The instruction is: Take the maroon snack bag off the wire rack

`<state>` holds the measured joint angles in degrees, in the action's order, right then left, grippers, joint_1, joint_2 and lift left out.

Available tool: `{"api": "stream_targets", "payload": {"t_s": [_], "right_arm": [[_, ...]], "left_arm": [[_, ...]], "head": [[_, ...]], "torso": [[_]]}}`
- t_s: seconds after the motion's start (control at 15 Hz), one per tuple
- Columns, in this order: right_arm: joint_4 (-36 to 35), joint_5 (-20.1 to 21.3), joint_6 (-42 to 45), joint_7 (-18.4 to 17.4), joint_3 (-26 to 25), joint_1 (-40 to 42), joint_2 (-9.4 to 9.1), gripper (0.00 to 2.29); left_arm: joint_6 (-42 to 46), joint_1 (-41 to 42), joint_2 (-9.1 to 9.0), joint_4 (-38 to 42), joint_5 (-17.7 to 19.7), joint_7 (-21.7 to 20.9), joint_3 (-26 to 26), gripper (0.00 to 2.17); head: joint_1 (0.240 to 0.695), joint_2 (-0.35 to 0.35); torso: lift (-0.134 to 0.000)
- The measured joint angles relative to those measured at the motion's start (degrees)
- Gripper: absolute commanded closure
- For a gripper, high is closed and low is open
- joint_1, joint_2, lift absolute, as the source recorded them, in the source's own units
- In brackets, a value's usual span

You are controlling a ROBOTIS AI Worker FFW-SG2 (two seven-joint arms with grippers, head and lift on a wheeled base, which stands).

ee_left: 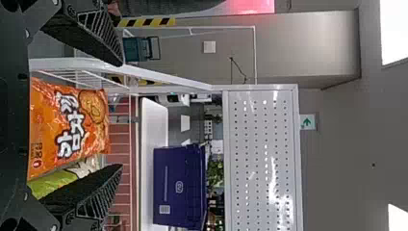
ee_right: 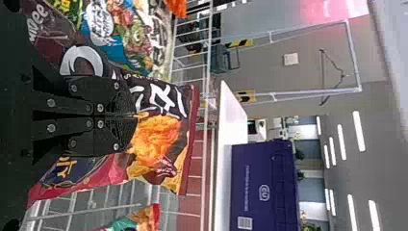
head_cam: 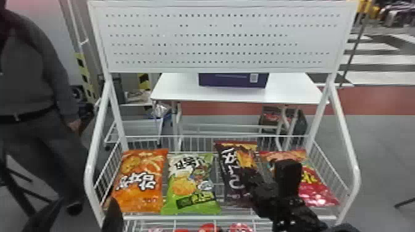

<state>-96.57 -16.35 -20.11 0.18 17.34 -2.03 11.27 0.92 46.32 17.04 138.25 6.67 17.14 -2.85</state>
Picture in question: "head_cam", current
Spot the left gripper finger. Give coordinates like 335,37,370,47
101,197,125,232

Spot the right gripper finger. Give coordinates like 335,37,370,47
240,167,265,195

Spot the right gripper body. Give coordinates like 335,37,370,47
251,181,293,218

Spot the black snack packet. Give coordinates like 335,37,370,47
214,139,261,209

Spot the red noodle cup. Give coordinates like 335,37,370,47
228,222,256,232
198,223,222,232

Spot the orange snack packet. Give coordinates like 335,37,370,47
110,148,170,214

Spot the red snack packet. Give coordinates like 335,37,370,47
259,149,340,208

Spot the green snack packet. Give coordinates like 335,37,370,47
160,152,222,216

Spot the white side table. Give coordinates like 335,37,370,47
149,72,330,153

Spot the black chair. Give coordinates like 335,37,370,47
0,152,64,232

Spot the blue box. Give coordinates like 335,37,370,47
198,72,270,89

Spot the person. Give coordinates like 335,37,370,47
0,7,90,217

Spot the white wire rack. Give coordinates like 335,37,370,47
83,0,362,232

